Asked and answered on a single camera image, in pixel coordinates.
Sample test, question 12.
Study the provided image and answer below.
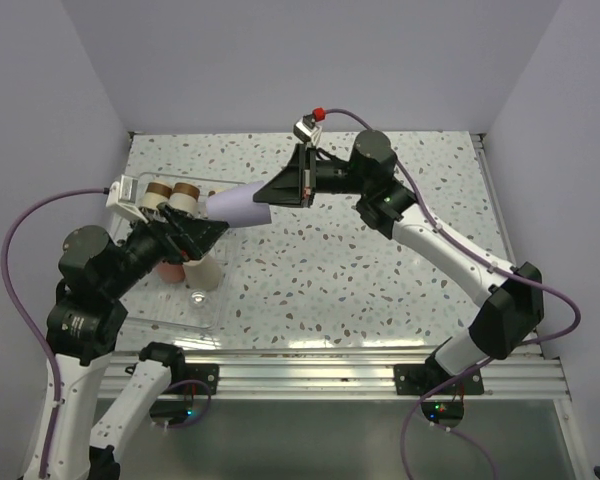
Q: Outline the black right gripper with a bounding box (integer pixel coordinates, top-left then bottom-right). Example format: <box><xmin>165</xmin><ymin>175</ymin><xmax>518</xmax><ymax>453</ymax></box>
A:
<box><xmin>255</xmin><ymin>142</ymin><xmax>371</xmax><ymax>208</ymax></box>

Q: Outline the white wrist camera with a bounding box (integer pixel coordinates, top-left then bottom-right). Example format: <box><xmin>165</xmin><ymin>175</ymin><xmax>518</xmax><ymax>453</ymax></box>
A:
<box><xmin>293</xmin><ymin>107</ymin><xmax>326</xmax><ymax>147</ymax></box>
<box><xmin>106</xmin><ymin>175</ymin><xmax>148</xmax><ymax>223</ymax></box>

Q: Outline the pink plastic cup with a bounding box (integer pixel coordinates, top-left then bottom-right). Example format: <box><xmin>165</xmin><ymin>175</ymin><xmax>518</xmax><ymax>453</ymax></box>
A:
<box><xmin>155</xmin><ymin>262</ymin><xmax>185</xmax><ymax>284</ymax></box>

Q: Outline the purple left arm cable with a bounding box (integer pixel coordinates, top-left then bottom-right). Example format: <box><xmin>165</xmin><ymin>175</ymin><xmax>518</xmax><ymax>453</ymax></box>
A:
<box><xmin>2</xmin><ymin>187</ymin><xmax>111</xmax><ymax>479</ymax></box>

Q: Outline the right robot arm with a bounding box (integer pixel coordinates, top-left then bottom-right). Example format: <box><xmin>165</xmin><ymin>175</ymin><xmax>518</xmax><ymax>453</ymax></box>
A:
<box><xmin>253</xmin><ymin>130</ymin><xmax>544</xmax><ymax>393</ymax></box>

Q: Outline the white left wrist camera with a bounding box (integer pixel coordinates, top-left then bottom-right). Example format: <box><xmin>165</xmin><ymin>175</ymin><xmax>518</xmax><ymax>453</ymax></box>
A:
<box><xmin>106</xmin><ymin>175</ymin><xmax>148</xmax><ymax>223</ymax></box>

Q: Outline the aluminium rail frame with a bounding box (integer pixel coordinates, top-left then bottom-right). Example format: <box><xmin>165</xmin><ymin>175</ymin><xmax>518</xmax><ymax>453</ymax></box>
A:
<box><xmin>74</xmin><ymin>130</ymin><xmax>581</xmax><ymax>480</ymax></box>

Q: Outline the tall beige cup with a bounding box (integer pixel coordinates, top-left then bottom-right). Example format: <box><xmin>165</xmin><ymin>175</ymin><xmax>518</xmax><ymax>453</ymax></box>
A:
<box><xmin>183</xmin><ymin>254</ymin><xmax>222</xmax><ymax>291</ymax></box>

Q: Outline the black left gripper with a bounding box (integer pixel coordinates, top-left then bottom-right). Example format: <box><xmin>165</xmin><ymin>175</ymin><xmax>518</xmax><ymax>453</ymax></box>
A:
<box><xmin>103</xmin><ymin>199</ymin><xmax>228</xmax><ymax>296</ymax></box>

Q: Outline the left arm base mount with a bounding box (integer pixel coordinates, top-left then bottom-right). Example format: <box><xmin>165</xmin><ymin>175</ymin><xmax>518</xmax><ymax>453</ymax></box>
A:
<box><xmin>162</xmin><ymin>363</ymin><xmax>220</xmax><ymax>396</ymax></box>

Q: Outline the lavender plastic cup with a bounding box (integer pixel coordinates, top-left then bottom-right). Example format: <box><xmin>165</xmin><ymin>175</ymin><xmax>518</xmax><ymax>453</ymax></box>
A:
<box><xmin>206</xmin><ymin>181</ymin><xmax>272</xmax><ymax>228</ymax></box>

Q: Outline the cream steel-lined cup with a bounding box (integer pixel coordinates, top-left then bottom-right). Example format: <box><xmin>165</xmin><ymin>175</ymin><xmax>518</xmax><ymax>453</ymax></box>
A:
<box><xmin>139</xmin><ymin>181</ymin><xmax>173</xmax><ymax>211</ymax></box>

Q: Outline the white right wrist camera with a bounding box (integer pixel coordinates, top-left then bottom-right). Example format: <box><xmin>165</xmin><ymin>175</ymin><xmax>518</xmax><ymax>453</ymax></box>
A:
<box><xmin>293</xmin><ymin>107</ymin><xmax>326</xmax><ymax>147</ymax></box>

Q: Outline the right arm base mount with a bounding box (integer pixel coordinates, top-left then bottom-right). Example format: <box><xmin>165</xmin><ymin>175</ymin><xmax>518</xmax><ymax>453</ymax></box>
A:
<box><xmin>393</xmin><ymin>364</ymin><xmax>485</xmax><ymax>396</ymax></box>

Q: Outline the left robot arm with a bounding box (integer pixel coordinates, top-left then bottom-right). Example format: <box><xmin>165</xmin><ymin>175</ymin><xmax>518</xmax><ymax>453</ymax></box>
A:
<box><xmin>24</xmin><ymin>204</ymin><xmax>229</xmax><ymax>479</ymax></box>

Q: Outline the small clear plastic cup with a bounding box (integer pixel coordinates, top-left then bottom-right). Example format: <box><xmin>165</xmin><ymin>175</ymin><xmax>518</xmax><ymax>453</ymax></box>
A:
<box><xmin>189</xmin><ymin>290</ymin><xmax>208</xmax><ymax>309</ymax></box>

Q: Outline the brown-band steel cup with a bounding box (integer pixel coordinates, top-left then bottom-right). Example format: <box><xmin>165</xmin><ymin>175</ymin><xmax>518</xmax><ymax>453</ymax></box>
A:
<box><xmin>169</xmin><ymin>182</ymin><xmax>200</xmax><ymax>215</ymax></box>

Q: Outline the clear plastic dish rack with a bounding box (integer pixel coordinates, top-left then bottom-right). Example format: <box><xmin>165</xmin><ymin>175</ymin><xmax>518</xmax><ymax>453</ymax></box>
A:
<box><xmin>109</xmin><ymin>172</ymin><xmax>244</xmax><ymax>341</ymax></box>

